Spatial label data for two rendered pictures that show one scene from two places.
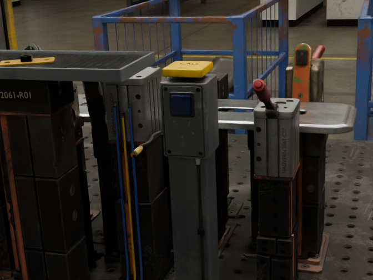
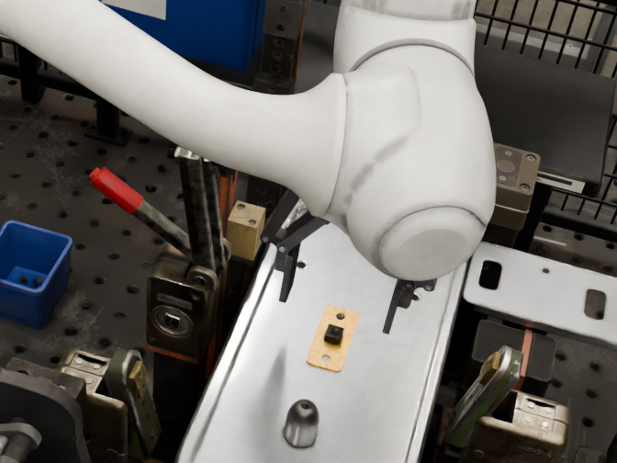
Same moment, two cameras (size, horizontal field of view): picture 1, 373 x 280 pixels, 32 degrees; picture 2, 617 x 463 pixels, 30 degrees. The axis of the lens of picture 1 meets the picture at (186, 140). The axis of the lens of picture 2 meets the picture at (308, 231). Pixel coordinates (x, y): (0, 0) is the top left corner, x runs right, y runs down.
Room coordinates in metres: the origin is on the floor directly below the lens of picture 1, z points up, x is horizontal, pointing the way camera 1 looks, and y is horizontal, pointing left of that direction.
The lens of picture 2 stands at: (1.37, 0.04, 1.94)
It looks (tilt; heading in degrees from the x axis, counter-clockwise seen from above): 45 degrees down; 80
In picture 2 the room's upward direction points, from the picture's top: 9 degrees clockwise
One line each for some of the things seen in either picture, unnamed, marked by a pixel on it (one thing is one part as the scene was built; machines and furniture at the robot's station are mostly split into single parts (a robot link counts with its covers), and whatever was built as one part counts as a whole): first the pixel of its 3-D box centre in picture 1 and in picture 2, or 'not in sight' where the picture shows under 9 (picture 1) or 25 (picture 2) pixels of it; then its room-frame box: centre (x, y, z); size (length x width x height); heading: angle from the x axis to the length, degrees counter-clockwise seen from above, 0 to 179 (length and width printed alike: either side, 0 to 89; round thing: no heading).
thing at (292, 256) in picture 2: not in sight; (289, 269); (1.49, 0.81, 1.09); 0.03 x 0.01 x 0.07; 72
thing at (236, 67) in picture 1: (203, 83); not in sight; (3.75, -0.12, 0.47); 1.20 x 0.80 x 0.95; 160
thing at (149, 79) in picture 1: (139, 178); not in sight; (1.13, 0.09, 0.90); 0.13 x 0.10 x 0.41; 161
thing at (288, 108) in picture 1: (277, 202); not in sight; (1.05, -0.16, 0.88); 0.11 x 0.10 x 0.36; 161
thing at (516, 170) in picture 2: not in sight; (472, 268); (1.75, 1.01, 0.88); 0.08 x 0.08 x 0.36; 71
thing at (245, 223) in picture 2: not in sight; (235, 322); (1.45, 0.91, 0.88); 0.04 x 0.04 x 0.36; 71
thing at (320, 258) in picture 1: (311, 186); not in sight; (1.19, -0.25, 0.84); 0.18 x 0.06 x 0.29; 161
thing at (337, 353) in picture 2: not in sight; (333, 334); (1.54, 0.79, 1.01); 0.08 x 0.04 x 0.01; 71
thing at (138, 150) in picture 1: (146, 143); not in sight; (1.05, 0.07, 1.00); 0.12 x 0.01 x 0.01; 161
